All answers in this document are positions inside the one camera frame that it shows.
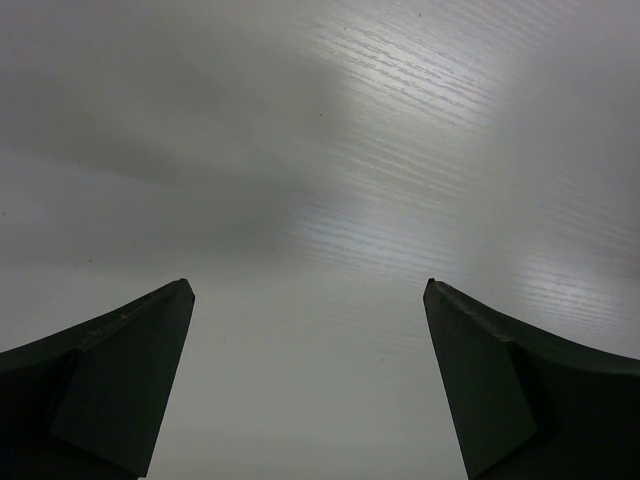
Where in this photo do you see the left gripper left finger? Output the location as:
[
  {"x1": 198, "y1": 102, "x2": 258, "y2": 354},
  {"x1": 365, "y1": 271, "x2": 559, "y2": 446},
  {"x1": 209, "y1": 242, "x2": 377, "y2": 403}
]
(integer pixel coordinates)
[{"x1": 1, "y1": 279, "x2": 195, "y2": 479}]

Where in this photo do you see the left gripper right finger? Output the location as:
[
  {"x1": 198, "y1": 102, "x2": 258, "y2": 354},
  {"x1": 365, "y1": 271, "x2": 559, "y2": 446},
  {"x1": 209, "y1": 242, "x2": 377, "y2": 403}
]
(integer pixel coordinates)
[{"x1": 423, "y1": 279, "x2": 639, "y2": 479}]

